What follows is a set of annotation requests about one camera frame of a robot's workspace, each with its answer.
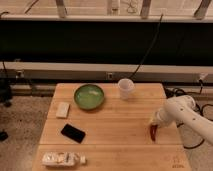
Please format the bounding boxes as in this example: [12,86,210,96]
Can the black hanging cable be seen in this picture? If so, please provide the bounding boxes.
[129,13,165,81]

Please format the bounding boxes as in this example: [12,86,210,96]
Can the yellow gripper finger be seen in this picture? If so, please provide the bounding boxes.
[149,113,160,125]

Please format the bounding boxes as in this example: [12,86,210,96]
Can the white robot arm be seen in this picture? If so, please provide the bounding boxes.
[149,95,213,145]

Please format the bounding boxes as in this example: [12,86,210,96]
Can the black smartphone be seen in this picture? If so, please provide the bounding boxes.
[61,124,86,143]

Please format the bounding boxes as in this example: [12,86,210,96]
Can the black chair base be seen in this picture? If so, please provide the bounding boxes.
[0,79,12,141]

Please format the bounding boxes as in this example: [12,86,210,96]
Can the white sponge block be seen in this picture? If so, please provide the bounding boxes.
[56,102,70,118]

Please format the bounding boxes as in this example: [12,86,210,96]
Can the clear plastic bottle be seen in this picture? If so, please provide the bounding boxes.
[42,152,86,167]

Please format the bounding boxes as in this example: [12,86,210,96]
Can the black floor cables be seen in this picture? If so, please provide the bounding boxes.
[164,87,213,150]

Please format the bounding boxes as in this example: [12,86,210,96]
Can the green bowl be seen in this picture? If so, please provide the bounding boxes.
[74,84,105,110]

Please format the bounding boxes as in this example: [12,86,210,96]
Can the translucent plastic cup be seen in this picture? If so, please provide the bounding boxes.
[118,78,135,100]

